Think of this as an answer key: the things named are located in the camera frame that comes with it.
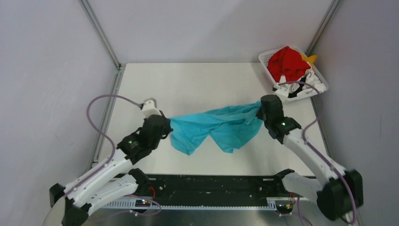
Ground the yellow t shirt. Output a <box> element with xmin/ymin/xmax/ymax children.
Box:
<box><xmin>301</xmin><ymin>54</ymin><xmax>318</xmax><ymax>67</ymax></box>

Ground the white plastic laundry basket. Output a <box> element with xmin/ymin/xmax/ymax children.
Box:
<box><xmin>258</xmin><ymin>48</ymin><xmax>329</xmax><ymax>103</ymax></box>

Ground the white slotted cable duct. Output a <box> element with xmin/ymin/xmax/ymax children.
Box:
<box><xmin>102</xmin><ymin>199</ymin><xmax>276</xmax><ymax>210</ymax></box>

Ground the controller board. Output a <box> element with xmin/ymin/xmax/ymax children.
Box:
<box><xmin>276</xmin><ymin>204</ymin><xmax>294</xmax><ymax>216</ymax></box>
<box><xmin>135</xmin><ymin>199</ymin><xmax>152</xmax><ymax>208</ymax></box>

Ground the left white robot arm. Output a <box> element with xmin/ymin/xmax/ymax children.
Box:
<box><xmin>43</xmin><ymin>114</ymin><xmax>172</xmax><ymax>226</ymax></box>

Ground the white and black t shirt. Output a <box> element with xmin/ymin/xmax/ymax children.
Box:
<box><xmin>279</xmin><ymin>70</ymin><xmax>320</xmax><ymax>97</ymax></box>

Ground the right controller board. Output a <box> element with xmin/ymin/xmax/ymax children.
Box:
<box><xmin>276</xmin><ymin>204</ymin><xmax>294</xmax><ymax>216</ymax></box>

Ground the red t shirt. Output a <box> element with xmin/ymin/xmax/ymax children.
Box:
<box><xmin>267</xmin><ymin>46</ymin><xmax>311</xmax><ymax>83</ymax></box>

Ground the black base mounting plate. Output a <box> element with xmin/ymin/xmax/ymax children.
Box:
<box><xmin>134</xmin><ymin>174</ymin><xmax>290</xmax><ymax>206</ymax></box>

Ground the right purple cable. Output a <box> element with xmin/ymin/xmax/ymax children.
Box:
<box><xmin>277</xmin><ymin>81</ymin><xmax>358</xmax><ymax>225</ymax></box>

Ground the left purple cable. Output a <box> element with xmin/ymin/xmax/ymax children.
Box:
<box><xmin>62</xmin><ymin>95</ymin><xmax>144</xmax><ymax>200</ymax></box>

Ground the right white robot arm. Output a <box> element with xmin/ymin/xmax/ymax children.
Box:
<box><xmin>256</xmin><ymin>95</ymin><xmax>364</xmax><ymax>221</ymax></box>

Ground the left controller board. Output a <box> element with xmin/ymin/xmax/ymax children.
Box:
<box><xmin>135</xmin><ymin>199</ymin><xmax>152</xmax><ymax>208</ymax></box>

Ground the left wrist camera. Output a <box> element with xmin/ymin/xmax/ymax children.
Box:
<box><xmin>141</xmin><ymin>97</ymin><xmax>162</xmax><ymax>118</ymax></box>

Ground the purple cable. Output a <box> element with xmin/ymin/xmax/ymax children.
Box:
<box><xmin>62</xmin><ymin>95</ymin><xmax>144</xmax><ymax>200</ymax></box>
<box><xmin>277</xmin><ymin>81</ymin><xmax>358</xmax><ymax>225</ymax></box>

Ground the teal t shirt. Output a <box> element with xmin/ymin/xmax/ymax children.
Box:
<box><xmin>170</xmin><ymin>101</ymin><xmax>263</xmax><ymax>155</ymax></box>

